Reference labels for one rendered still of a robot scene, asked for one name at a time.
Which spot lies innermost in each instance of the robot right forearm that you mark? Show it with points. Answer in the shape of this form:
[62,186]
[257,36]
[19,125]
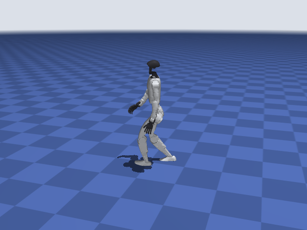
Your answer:
[144,99]

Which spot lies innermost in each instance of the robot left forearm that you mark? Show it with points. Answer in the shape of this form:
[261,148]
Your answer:
[154,111]

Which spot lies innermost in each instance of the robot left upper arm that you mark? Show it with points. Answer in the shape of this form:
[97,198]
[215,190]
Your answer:
[155,88]

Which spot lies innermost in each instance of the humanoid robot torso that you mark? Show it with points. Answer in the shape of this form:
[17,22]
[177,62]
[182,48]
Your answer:
[150,92]

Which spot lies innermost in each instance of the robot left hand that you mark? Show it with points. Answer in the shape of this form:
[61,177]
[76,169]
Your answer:
[149,126]

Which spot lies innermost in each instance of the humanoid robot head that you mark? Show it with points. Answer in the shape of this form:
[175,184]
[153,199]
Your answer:
[153,64]

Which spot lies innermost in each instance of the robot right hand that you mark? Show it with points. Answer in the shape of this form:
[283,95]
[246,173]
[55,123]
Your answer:
[133,107]

